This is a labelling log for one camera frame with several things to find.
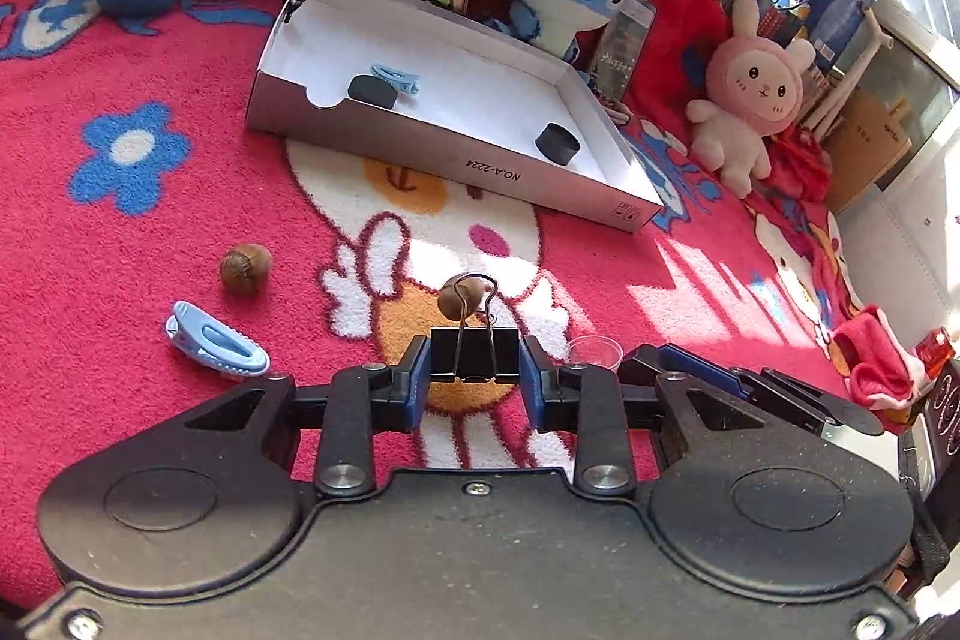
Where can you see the white pipe rack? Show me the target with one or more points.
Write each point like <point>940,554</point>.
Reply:
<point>862,55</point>

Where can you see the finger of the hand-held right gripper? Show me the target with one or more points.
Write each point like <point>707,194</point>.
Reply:
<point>810,404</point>
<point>697,364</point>

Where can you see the pink rabbit plush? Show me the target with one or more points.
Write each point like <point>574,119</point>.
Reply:
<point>750,85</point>

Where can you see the small black disc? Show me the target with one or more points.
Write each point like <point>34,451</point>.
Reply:
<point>557,133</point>
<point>559,155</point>

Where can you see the light blue hair clip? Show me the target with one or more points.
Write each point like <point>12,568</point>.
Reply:
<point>396,78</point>
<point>216,349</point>

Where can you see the brown walnut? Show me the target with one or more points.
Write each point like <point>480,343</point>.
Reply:
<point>461,299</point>
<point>245,269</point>

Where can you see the white cardboard box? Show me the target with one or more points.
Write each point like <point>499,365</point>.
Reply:
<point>465,78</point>

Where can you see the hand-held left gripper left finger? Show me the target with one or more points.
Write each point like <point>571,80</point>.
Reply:
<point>418,385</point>

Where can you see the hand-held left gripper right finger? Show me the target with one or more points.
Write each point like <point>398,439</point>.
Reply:
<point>531,385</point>

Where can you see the clear plastic cup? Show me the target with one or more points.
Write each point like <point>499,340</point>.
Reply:
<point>595,351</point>

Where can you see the dark rectangular panel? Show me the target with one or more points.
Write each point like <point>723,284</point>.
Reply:
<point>622,48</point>

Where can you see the pink printed blanket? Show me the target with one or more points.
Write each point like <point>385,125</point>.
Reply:
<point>150,212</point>

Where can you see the brown cardboard carton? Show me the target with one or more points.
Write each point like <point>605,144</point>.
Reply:
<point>866,149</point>

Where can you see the large black disc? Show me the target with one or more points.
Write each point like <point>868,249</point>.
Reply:
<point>373,90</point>

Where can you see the large black binder clip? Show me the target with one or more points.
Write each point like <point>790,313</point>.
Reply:
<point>475,351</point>

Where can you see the blue paper bag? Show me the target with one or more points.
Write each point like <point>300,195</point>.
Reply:
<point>825,3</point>

